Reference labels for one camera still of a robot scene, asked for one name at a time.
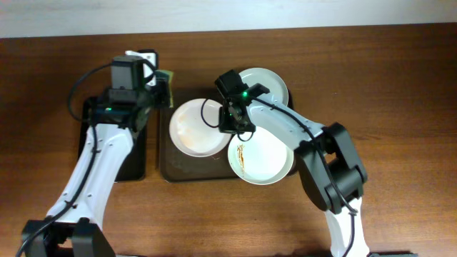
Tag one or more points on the brown tray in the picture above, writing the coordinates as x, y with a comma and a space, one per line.
174, 165

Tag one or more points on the black tray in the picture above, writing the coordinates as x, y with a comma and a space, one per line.
134, 166

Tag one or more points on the white plate top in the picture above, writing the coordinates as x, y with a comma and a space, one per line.
269, 79

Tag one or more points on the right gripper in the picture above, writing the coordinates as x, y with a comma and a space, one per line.
232, 126

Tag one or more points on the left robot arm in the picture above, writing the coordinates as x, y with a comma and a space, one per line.
73, 225

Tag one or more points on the white plate bottom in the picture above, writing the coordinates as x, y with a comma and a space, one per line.
259, 158

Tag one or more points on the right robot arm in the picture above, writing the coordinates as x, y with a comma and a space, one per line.
331, 171

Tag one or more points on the white plate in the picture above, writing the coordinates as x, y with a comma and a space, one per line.
269, 79
259, 158
191, 135

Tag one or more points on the green yellow sponge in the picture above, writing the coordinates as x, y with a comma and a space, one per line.
168, 75

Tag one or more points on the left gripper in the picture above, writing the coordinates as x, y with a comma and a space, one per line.
163, 92

